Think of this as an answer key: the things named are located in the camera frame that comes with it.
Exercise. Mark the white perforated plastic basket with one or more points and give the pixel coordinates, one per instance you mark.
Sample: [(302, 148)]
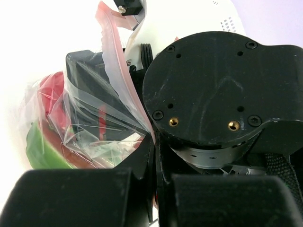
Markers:
[(169, 20)]

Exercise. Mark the clear zip top bag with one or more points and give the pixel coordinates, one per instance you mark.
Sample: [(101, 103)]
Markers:
[(126, 83)]

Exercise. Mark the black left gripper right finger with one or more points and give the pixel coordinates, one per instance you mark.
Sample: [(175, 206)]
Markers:
[(187, 198)]

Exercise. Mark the fake watermelon slice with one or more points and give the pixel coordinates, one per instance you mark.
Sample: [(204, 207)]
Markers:
[(45, 150)]

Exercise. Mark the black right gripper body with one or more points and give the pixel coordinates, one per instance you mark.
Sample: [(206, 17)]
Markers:
[(97, 113)]

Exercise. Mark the red fake food piece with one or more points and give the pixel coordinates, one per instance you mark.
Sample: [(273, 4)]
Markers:
[(51, 92)]

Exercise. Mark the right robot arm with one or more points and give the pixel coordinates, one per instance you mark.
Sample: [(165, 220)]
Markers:
[(216, 99)]

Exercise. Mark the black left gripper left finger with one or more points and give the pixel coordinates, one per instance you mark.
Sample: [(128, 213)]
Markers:
[(116, 197)]

